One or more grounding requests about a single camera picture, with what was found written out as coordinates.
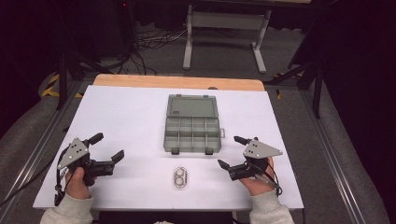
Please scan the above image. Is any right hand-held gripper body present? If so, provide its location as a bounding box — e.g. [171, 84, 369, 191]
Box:
[228, 138, 284, 182]

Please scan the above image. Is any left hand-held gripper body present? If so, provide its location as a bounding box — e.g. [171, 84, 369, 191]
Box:
[57, 137, 115, 188]

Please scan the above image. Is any person's left hand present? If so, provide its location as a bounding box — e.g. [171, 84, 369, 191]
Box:
[64, 166, 95, 201]

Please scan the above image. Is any person's right hand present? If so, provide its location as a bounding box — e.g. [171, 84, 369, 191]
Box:
[239, 157, 277, 197]

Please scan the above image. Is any white table sheet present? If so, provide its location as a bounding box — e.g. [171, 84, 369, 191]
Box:
[32, 85, 304, 211]

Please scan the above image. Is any small clear oval case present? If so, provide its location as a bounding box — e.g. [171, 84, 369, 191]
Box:
[173, 166, 189, 189]

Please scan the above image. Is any grey clear compartment organizer box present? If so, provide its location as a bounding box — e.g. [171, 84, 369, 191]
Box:
[163, 93, 226, 156]

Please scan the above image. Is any yellow black hazard tape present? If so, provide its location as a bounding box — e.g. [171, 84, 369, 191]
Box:
[41, 73, 84, 99]

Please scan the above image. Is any black metal stand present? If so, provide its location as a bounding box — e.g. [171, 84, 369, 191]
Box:
[55, 43, 106, 110]
[266, 57, 324, 119]

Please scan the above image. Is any right hand-held gripper black cable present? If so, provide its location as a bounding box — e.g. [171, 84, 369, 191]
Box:
[253, 161, 283, 197]

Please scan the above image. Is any hand-held gripper black cable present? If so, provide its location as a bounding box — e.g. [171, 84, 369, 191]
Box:
[53, 148, 70, 207]
[253, 161, 283, 197]

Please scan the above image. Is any aluminium floor rail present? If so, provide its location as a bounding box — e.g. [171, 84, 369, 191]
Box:
[300, 90, 370, 224]
[0, 78, 84, 216]

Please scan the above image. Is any left hand-held gripper black cable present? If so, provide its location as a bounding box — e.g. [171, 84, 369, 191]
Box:
[53, 148, 70, 207]

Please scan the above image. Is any tangle of black floor cables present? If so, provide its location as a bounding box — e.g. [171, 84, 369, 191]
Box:
[116, 27, 190, 77]

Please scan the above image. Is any grey metal desk frame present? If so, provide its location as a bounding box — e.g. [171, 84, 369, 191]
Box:
[182, 4, 273, 75]

